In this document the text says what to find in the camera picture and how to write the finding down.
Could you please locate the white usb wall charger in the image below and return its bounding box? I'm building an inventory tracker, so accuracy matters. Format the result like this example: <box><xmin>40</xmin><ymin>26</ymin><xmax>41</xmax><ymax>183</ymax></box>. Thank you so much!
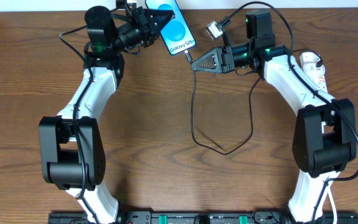
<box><xmin>300</xmin><ymin>51</ymin><xmax>326</xmax><ymax>77</ymax></box>

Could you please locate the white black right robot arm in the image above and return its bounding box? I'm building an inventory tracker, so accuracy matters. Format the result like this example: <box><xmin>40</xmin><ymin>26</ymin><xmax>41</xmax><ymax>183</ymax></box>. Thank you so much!
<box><xmin>191</xmin><ymin>4</ymin><xmax>358</xmax><ymax>223</ymax></box>

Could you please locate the white power strip cord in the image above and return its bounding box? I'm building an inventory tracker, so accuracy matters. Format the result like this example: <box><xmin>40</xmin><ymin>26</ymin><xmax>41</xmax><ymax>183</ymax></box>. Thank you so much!
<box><xmin>323</xmin><ymin>182</ymin><xmax>339</xmax><ymax>224</ymax></box>

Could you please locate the white power strip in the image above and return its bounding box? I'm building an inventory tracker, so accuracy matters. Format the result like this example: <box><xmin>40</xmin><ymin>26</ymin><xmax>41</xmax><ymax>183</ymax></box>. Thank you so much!
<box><xmin>312</xmin><ymin>75</ymin><xmax>328</xmax><ymax>93</ymax></box>

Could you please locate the blue galaxy smartphone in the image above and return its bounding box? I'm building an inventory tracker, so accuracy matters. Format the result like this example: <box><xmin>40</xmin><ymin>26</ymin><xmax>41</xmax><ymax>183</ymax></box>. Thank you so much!
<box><xmin>145</xmin><ymin>0</ymin><xmax>196</xmax><ymax>55</ymax></box>

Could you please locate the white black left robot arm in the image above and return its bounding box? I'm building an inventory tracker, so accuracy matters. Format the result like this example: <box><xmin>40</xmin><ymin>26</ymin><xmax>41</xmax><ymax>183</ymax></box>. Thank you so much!
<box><xmin>39</xmin><ymin>6</ymin><xmax>174</xmax><ymax>223</ymax></box>

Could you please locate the black usb charging cable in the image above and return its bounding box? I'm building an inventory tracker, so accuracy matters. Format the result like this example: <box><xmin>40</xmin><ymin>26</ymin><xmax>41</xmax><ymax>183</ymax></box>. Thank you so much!
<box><xmin>184</xmin><ymin>49</ymin><xmax>324</xmax><ymax>156</ymax></box>

